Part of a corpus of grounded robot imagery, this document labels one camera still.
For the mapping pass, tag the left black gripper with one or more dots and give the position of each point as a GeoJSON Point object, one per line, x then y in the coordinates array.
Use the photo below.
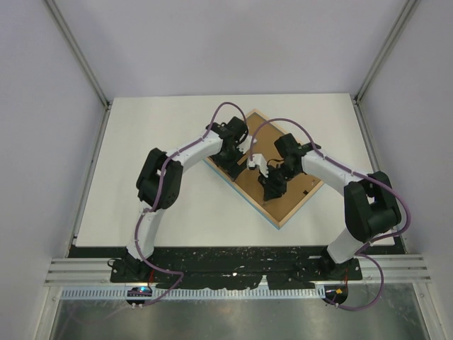
{"type": "Point", "coordinates": [232, 169]}

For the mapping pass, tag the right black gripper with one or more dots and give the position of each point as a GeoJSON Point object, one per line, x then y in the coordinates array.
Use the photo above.
{"type": "Point", "coordinates": [272, 190]}

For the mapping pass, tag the blue picture frame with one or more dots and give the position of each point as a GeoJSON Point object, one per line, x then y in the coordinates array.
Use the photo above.
{"type": "Point", "coordinates": [275, 144]}

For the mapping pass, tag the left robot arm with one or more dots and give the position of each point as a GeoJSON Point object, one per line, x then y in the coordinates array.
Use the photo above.
{"type": "Point", "coordinates": [160, 179]}

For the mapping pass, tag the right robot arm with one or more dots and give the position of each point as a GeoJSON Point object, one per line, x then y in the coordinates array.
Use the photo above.
{"type": "Point", "coordinates": [370, 209]}

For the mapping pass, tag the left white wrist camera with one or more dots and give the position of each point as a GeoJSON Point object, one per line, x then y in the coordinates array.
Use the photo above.
{"type": "Point", "coordinates": [244, 146]}

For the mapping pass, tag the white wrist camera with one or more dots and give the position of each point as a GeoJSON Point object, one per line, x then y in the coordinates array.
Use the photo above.
{"type": "Point", "coordinates": [258, 161]}
{"type": "Point", "coordinates": [244, 146]}

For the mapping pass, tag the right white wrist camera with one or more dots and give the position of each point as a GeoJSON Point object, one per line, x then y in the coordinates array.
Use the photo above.
{"type": "Point", "coordinates": [258, 161]}

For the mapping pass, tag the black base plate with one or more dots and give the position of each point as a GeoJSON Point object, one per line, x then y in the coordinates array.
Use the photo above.
{"type": "Point", "coordinates": [166, 258]}

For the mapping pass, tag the perforated cable duct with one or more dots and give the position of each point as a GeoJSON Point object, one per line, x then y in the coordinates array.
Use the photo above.
{"type": "Point", "coordinates": [130, 293]}

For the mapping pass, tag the aluminium rail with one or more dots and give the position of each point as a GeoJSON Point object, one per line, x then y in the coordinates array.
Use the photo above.
{"type": "Point", "coordinates": [403, 268]}

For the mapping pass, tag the right aluminium post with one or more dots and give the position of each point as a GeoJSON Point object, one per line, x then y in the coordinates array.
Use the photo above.
{"type": "Point", "coordinates": [390, 41]}

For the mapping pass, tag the aluminium post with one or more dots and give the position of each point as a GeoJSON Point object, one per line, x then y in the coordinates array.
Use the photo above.
{"type": "Point", "coordinates": [70, 40]}
{"type": "Point", "coordinates": [390, 41]}

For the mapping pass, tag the left aluminium post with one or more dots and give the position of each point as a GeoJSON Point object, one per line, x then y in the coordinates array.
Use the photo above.
{"type": "Point", "coordinates": [70, 40]}

